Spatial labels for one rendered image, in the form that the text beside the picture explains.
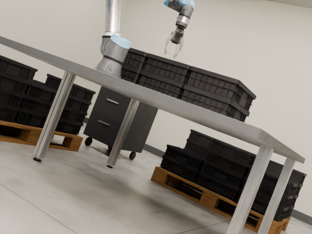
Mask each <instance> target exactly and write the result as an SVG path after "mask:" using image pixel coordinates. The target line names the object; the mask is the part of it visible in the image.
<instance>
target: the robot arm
mask: <svg viewBox="0 0 312 234"><path fill-rule="evenodd" d="M163 4H164V5H165V6H167V7H169V8H171V9H173V10H175V11H177V12H179V15H178V17H177V20H176V24H175V25H176V26H177V27H176V30H175V31H174V32H172V33H171V34H170V36H169V37H168V38H167V41H166V46H165V50H164V54H165V55H166V53H167V51H168V49H169V47H170V46H171V45H172V43H174V44H177V45H176V51H175V54H174V58H175V57H176V56H177V55H178V53H179V51H180V50H181V48H182V46H183V41H184V40H183V35H184V29H186V28H187V26H188V24H189V21H190V18H191V15H192V12H193V10H194V7H195V2H194V1H192V0H163ZM120 7H121V0H106V2H105V33H104V34H103V35H102V44H101V46H100V51H101V54H102V55H103V58H102V60H101V61H100V62H99V63H98V65H97V66H96V67H95V70H97V71H100V72H103V73H106V74H109V75H112V76H114V77H117V78H121V71H122V66H123V63H124V61H125V58H126V56H127V53H128V51H129V49H130V45H131V42H130V41H129V40H127V39H125V38H122V35H121V34H120Z"/></svg>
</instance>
